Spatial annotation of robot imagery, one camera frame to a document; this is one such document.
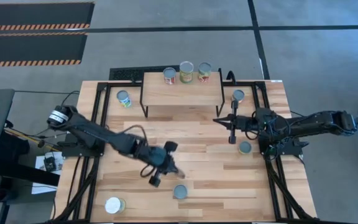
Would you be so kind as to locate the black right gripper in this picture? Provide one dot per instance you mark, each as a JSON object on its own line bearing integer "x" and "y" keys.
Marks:
{"x": 244, "y": 123}

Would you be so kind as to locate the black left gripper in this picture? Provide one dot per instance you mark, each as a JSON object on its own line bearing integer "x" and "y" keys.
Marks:
{"x": 157, "y": 158}

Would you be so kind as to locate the short squat tin can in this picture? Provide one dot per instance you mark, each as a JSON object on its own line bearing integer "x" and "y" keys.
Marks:
{"x": 180, "y": 191}

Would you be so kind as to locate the can orange green label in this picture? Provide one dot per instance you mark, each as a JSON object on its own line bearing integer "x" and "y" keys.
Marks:
{"x": 239, "y": 94}

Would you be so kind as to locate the tall can yellow-green label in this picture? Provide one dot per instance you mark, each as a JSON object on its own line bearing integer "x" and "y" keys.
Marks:
{"x": 186, "y": 71}

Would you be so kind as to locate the can blue white green label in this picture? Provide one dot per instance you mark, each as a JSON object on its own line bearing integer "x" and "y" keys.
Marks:
{"x": 123, "y": 98}

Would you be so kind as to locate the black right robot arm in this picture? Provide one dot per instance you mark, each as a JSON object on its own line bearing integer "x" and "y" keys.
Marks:
{"x": 315, "y": 123}

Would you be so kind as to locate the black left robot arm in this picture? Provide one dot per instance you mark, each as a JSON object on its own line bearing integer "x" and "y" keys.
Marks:
{"x": 98, "y": 132}

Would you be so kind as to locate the wooden shelf black metal legs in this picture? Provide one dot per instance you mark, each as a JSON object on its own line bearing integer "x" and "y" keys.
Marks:
{"x": 182, "y": 96}

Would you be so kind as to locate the short can yellow label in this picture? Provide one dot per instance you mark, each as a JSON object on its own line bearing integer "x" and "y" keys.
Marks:
{"x": 245, "y": 147}

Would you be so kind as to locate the mixed vegetables can white label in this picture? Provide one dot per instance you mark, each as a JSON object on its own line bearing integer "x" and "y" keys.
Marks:
{"x": 204, "y": 72}

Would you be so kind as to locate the white sticker label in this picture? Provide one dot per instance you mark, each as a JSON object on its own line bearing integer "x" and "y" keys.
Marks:
{"x": 276, "y": 81}

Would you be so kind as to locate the white-lidded can yellow-green label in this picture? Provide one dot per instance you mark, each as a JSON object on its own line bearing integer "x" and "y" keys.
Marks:
{"x": 114, "y": 205}

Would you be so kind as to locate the can with red label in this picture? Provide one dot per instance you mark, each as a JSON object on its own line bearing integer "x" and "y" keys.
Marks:
{"x": 169, "y": 75}

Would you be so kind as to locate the black floor tape strip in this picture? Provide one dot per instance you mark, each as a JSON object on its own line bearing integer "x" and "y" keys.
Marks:
{"x": 259, "y": 46}

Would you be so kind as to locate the black perforated floor mat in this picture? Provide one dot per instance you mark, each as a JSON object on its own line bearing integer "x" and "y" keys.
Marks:
{"x": 126, "y": 74}

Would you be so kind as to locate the small black device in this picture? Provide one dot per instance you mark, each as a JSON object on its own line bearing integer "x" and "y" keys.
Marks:
{"x": 50, "y": 164}

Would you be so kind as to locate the white paper sheet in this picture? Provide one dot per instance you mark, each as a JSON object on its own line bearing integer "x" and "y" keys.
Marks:
{"x": 42, "y": 189}

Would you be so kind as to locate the black mat orange hazard stripes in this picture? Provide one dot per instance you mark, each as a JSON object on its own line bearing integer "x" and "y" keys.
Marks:
{"x": 36, "y": 14}
{"x": 26, "y": 46}

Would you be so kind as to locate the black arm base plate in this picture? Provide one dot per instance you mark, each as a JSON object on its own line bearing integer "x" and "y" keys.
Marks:
{"x": 286, "y": 150}
{"x": 73, "y": 149}

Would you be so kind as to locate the black aluminium table frame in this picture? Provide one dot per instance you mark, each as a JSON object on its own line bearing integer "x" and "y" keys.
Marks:
{"x": 120, "y": 84}

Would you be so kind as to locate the black desk leg frame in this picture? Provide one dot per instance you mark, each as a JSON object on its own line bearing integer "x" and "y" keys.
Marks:
{"x": 26, "y": 177}

